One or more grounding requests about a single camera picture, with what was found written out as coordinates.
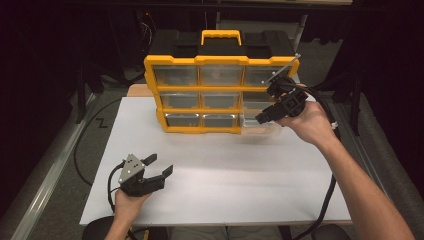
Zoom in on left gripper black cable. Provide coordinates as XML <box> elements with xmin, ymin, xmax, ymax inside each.
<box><xmin>106</xmin><ymin>161</ymin><xmax>125</xmax><ymax>213</ymax></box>

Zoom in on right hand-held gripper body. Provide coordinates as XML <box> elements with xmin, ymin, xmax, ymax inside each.
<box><xmin>261</xmin><ymin>53</ymin><xmax>310</xmax><ymax>119</ymax></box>

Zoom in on grid of clear drawers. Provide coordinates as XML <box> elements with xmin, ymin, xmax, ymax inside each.
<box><xmin>152</xmin><ymin>64</ymin><xmax>292</xmax><ymax>129</ymax></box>

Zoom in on person's grey pants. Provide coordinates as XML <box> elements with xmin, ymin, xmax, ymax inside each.
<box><xmin>166</xmin><ymin>225</ymin><xmax>283</xmax><ymax>240</ymax></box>

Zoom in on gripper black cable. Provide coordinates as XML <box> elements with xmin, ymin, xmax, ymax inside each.
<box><xmin>106</xmin><ymin>161</ymin><xmax>125</xmax><ymax>213</ymax></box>
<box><xmin>283</xmin><ymin>81</ymin><xmax>343</xmax><ymax>240</ymax></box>

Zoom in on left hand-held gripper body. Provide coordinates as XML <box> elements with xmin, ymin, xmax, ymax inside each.
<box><xmin>117</xmin><ymin>153</ymin><xmax>166</xmax><ymax>198</ymax></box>

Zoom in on tangle of dark wires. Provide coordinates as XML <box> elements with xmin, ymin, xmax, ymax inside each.
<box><xmin>137</xmin><ymin>9</ymin><xmax>157</xmax><ymax>53</ymax></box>

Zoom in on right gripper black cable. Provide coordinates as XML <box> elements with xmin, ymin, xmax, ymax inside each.
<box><xmin>283</xmin><ymin>81</ymin><xmax>343</xmax><ymax>240</ymax></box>

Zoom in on yellow black organizer cabinet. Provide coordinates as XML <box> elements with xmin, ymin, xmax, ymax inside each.
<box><xmin>143</xmin><ymin>29</ymin><xmax>300</xmax><ymax>135</ymax></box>

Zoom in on person's right hand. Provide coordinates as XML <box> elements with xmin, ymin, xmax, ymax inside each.
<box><xmin>275</xmin><ymin>83</ymin><xmax>338</xmax><ymax>147</ymax></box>

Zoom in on metal floor rail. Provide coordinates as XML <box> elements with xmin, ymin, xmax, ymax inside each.
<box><xmin>333</xmin><ymin>99</ymin><xmax>424</xmax><ymax>240</ymax></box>
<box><xmin>0</xmin><ymin>93</ymin><xmax>98</xmax><ymax>240</ymax></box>

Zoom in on thin black floor cable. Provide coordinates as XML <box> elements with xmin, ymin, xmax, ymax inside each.
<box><xmin>73</xmin><ymin>98</ymin><xmax>123</xmax><ymax>188</ymax></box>

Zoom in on clear plastic drawer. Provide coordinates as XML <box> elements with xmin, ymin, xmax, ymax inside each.
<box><xmin>239</xmin><ymin>109</ymin><xmax>283</xmax><ymax>136</ymax></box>

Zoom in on black metal stand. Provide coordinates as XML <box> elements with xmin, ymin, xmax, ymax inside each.
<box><xmin>309</xmin><ymin>71</ymin><xmax>365</xmax><ymax>137</ymax></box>
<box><xmin>75</xmin><ymin>59</ymin><xmax>105</xmax><ymax>125</ymax></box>

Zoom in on person's left hand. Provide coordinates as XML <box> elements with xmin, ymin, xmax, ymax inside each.
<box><xmin>114</xmin><ymin>190</ymin><xmax>153</xmax><ymax>222</ymax></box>

